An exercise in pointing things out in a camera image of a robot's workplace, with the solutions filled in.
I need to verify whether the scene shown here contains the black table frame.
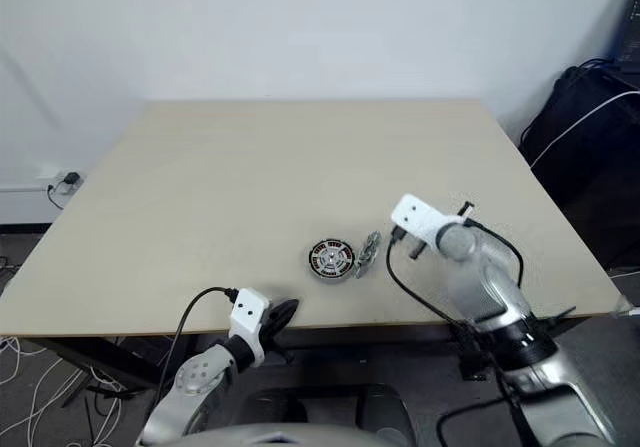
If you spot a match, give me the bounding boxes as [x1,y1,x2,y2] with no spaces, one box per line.
[9,334,451,393]

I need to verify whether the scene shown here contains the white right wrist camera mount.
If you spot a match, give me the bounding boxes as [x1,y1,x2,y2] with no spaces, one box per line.
[390,193,454,251]

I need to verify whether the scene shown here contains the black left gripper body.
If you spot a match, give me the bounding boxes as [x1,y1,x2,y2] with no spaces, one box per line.
[259,302,291,352]

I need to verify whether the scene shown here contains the dark rounded shape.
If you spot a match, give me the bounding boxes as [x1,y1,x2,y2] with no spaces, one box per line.
[348,383,417,433]

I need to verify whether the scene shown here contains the white cable over bag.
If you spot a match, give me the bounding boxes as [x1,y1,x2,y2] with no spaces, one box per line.
[530,89,640,168]

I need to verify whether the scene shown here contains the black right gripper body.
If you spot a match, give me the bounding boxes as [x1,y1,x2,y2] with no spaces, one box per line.
[401,229,438,255]

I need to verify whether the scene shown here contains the black robot body cable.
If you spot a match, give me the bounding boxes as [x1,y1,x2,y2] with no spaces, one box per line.
[436,394,524,447]

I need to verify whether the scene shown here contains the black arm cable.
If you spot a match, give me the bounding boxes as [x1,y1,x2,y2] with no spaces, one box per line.
[384,219,526,333]
[149,286,239,418]

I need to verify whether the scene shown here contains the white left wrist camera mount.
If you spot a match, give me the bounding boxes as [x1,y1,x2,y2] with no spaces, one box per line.
[228,288,266,368]

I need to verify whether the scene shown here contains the large black bag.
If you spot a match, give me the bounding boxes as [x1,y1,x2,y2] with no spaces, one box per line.
[518,63,640,274]

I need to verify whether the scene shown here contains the black bracket under table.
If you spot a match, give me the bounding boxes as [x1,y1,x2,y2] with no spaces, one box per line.
[448,316,494,383]

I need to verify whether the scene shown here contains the silver spoked rotor black rim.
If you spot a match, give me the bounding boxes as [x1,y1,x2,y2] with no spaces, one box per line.
[309,240,352,276]

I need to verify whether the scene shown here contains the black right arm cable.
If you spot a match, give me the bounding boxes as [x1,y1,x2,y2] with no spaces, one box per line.
[384,219,526,333]

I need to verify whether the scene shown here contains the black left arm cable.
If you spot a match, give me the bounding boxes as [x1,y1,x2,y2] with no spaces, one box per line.
[149,286,239,418]

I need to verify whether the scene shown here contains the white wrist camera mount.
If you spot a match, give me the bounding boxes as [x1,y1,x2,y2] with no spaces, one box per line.
[228,288,266,368]
[390,193,454,251]

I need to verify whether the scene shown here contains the silver robot torso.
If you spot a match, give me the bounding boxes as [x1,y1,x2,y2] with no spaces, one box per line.
[182,414,419,447]

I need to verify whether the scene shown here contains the silver motor stator housing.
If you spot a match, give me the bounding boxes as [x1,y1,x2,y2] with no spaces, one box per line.
[303,236,358,283]

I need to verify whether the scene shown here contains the white floor cables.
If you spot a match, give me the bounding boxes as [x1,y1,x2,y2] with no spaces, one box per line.
[0,335,124,447]

